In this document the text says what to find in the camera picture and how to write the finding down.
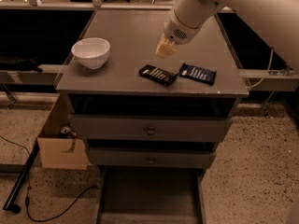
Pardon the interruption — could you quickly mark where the black floor cable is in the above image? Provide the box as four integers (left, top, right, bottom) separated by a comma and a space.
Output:
0, 134, 99, 223

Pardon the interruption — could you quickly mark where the middle grey drawer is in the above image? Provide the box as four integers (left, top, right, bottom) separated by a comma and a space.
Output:
87, 147, 216, 169

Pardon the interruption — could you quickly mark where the metal can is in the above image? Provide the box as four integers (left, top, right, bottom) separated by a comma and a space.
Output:
60, 126, 71, 135

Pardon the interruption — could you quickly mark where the open bottom drawer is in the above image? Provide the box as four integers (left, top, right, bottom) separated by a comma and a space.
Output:
93, 166, 207, 224

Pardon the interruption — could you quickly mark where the cardboard box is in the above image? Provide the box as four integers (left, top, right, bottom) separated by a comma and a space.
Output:
36, 93, 92, 171

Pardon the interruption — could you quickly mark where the black chocolate rxbar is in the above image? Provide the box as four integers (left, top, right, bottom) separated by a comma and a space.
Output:
139, 64, 178, 87

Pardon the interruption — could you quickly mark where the grey drawer cabinet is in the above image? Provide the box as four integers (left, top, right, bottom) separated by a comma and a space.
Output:
55, 8, 249, 179

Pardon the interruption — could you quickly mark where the white cable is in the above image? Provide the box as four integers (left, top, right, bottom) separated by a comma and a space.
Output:
247, 48, 275, 90

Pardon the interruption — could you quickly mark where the top grey drawer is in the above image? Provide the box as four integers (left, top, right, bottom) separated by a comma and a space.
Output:
69, 114, 232, 143

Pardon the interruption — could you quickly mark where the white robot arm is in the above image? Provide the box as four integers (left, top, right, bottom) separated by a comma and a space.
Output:
156, 0, 299, 72

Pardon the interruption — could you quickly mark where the black object on ledge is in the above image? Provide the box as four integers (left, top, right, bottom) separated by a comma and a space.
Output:
0, 57, 43, 73

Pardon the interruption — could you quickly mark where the black floor bar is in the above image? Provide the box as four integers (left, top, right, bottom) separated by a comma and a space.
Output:
1, 142, 39, 214

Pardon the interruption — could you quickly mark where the white bowl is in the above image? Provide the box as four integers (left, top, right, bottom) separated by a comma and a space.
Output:
71, 37, 110, 69

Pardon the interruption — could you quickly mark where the grey drawer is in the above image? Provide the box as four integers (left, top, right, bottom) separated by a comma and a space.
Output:
69, 114, 232, 143
87, 147, 216, 169

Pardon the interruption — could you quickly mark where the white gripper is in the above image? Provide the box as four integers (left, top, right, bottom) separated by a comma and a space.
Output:
155, 10, 201, 59

